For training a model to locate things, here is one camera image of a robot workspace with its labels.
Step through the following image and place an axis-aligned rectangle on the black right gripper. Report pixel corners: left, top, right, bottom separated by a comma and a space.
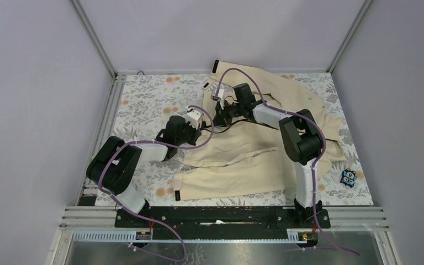
211, 99, 243, 128

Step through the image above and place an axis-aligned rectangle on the beige zip jacket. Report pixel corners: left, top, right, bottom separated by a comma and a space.
173, 61, 345, 200

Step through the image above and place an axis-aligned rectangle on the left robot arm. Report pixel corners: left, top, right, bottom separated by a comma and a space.
86, 110, 203, 227

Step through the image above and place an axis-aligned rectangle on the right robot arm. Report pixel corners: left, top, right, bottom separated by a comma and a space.
211, 83, 324, 227

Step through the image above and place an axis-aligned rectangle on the floral patterned table mat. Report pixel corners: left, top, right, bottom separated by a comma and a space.
112, 73, 373, 206

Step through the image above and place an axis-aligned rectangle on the small blue black toy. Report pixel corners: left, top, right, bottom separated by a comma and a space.
340, 168, 357, 188

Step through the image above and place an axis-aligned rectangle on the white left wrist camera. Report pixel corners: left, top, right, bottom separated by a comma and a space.
185, 106, 203, 130

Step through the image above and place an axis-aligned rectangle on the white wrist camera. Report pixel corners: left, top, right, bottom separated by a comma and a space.
185, 106, 203, 130
210, 86, 226, 105

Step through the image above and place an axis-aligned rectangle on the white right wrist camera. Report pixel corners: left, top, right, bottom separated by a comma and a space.
210, 86, 226, 105

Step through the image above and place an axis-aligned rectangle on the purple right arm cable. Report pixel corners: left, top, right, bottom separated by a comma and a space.
215, 67, 360, 256

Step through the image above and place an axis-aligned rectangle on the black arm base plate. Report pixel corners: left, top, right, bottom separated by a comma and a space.
114, 206, 331, 236

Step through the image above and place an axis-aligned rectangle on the aluminium frame left post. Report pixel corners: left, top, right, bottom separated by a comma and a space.
68, 0, 118, 79

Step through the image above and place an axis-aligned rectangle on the aluminium frame post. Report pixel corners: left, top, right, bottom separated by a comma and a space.
326, 0, 374, 74
68, 0, 118, 79

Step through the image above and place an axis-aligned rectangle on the grey slotted cable duct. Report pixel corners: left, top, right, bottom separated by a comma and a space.
73, 230, 307, 244

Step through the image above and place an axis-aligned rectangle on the aluminium frame right post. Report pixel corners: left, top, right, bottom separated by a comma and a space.
326, 0, 374, 74

